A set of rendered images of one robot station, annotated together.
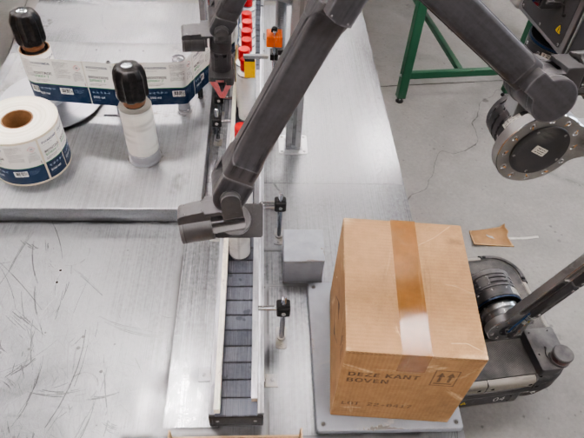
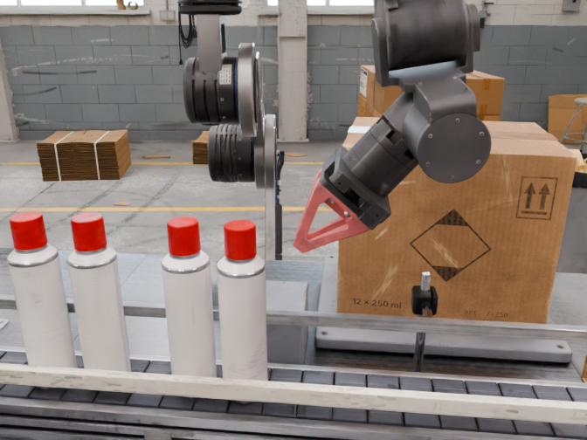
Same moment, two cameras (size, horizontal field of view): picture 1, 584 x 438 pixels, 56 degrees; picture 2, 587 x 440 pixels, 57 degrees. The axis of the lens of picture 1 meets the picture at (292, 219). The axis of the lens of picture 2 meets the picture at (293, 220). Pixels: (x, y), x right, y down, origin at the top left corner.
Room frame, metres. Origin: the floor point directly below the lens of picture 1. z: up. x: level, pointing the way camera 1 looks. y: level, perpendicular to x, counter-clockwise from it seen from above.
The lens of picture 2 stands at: (0.67, 0.62, 1.28)
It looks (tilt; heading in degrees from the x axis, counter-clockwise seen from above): 20 degrees down; 281
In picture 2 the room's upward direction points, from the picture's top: straight up
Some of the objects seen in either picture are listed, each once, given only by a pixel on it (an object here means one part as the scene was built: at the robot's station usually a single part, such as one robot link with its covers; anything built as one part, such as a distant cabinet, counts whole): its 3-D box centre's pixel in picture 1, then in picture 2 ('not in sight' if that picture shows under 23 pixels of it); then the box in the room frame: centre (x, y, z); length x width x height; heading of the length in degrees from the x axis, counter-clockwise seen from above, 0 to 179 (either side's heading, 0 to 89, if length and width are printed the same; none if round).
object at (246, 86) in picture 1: (246, 89); not in sight; (1.36, 0.16, 0.98); 0.05 x 0.05 x 0.20
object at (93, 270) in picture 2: not in sight; (99, 302); (0.99, 0.13, 0.98); 0.05 x 0.05 x 0.20
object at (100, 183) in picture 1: (101, 118); not in sight; (1.33, 0.61, 0.86); 0.80 x 0.67 x 0.05; 5
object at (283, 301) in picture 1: (272, 319); (424, 339); (0.63, 0.03, 0.91); 0.07 x 0.03 x 0.16; 95
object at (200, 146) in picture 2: not in sight; (230, 147); (2.26, -4.32, 0.11); 0.65 x 0.54 x 0.22; 9
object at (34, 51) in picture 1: (37, 57); not in sight; (1.36, 0.77, 1.04); 0.09 x 0.09 x 0.29
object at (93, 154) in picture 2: not in sight; (86, 154); (3.33, -3.59, 0.16); 0.65 x 0.54 x 0.32; 16
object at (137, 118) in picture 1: (136, 114); not in sight; (1.14, 0.43, 1.03); 0.09 x 0.09 x 0.30
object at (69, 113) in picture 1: (51, 100); not in sight; (1.36, 0.77, 0.89); 0.31 x 0.31 x 0.01
